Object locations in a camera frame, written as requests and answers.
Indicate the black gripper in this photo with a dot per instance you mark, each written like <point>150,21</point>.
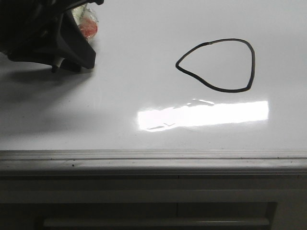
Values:
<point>28,29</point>

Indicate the white whiteboard marker with tape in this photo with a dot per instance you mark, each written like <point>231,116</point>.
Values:
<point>88,25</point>

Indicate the white whiteboard with aluminium frame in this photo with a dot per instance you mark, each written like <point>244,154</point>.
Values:
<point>179,87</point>

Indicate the grey cabinet with drawer handle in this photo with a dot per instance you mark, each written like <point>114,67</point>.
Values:
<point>154,203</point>

